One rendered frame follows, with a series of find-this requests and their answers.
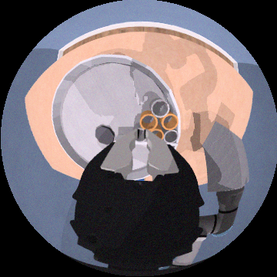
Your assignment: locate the grey metal sleeve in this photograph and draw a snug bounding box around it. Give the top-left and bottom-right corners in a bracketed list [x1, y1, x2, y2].
[149, 98, 169, 118]
[162, 126, 179, 143]
[133, 122, 146, 142]

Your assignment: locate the bronze bushing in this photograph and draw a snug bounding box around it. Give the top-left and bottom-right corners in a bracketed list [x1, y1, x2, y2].
[140, 110, 158, 131]
[151, 124, 164, 139]
[159, 111, 179, 130]

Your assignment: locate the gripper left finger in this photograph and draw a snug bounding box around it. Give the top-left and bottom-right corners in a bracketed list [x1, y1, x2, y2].
[72, 128, 139, 201]

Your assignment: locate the grey round turntable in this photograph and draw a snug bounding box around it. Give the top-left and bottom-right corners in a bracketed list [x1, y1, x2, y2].
[52, 55, 181, 180]

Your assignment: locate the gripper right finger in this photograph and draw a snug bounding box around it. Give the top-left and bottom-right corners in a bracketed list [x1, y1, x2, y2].
[144, 129, 205, 207]

